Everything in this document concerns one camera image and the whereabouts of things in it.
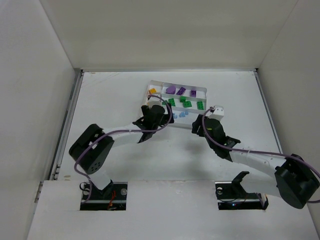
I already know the purple butterfly arch lego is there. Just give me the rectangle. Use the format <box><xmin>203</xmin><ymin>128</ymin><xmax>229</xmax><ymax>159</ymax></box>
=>
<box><xmin>190</xmin><ymin>90</ymin><xmax>197</xmax><ymax>98</ymax></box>

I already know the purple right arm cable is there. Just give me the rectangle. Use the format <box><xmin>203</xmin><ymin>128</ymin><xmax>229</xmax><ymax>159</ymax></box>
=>
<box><xmin>202</xmin><ymin>106</ymin><xmax>320</xmax><ymax>203</ymax></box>

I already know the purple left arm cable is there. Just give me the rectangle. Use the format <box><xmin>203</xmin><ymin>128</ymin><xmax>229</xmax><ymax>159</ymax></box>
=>
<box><xmin>74</xmin><ymin>94</ymin><xmax>175</xmax><ymax>205</ymax></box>

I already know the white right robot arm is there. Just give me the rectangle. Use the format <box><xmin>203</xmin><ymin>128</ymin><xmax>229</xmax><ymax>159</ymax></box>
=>
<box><xmin>191</xmin><ymin>114</ymin><xmax>320</xmax><ymax>209</ymax></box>

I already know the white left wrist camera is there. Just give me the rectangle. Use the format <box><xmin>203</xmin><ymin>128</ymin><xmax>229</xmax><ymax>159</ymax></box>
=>
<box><xmin>147</xmin><ymin>93</ymin><xmax>162</xmax><ymax>108</ymax></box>

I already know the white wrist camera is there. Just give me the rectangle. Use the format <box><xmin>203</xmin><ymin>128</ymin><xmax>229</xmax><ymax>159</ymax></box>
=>
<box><xmin>208</xmin><ymin>105</ymin><xmax>224</xmax><ymax>122</ymax></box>
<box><xmin>147</xmin><ymin>93</ymin><xmax>162</xmax><ymax>108</ymax></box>

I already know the white divided sorting tray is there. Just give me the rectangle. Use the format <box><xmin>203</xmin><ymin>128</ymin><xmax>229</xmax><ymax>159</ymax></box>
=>
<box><xmin>143</xmin><ymin>80</ymin><xmax>207</xmax><ymax>129</ymax></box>

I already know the yellow lego brick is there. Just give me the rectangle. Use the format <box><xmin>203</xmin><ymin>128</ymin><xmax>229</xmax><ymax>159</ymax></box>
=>
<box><xmin>148</xmin><ymin>88</ymin><xmax>157</xmax><ymax>95</ymax></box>

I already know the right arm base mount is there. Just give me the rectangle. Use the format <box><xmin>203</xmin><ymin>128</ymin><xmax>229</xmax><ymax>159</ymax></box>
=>
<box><xmin>215</xmin><ymin>171</ymin><xmax>269</xmax><ymax>211</ymax></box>

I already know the purple round lego piece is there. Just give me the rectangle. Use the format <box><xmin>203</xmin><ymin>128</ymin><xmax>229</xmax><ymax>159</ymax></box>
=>
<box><xmin>165</xmin><ymin>85</ymin><xmax>176</xmax><ymax>95</ymax></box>

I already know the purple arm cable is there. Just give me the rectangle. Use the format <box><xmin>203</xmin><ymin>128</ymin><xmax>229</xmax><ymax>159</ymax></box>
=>
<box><xmin>202</xmin><ymin>106</ymin><xmax>320</xmax><ymax>203</ymax></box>
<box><xmin>74</xmin><ymin>94</ymin><xmax>175</xmax><ymax>205</ymax></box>

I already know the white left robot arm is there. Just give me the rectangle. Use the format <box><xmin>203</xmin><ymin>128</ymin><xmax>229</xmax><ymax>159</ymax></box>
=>
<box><xmin>68</xmin><ymin>105</ymin><xmax>174</xmax><ymax>193</ymax></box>

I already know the purple square lego brick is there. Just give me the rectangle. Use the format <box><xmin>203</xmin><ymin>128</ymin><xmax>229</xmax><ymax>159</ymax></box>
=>
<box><xmin>176</xmin><ymin>87</ymin><xmax>186</xmax><ymax>96</ymax></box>

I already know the green long lego brick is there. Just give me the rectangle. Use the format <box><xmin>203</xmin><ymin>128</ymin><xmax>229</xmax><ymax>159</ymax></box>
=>
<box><xmin>196</xmin><ymin>101</ymin><xmax>204</xmax><ymax>110</ymax></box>

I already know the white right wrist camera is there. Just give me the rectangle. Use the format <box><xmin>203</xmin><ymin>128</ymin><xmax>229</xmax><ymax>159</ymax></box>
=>
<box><xmin>208</xmin><ymin>105</ymin><xmax>224</xmax><ymax>122</ymax></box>

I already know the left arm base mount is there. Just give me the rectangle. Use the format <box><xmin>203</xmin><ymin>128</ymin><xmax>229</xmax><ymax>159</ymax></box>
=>
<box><xmin>79</xmin><ymin>182</ymin><xmax>128</xmax><ymax>211</ymax></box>

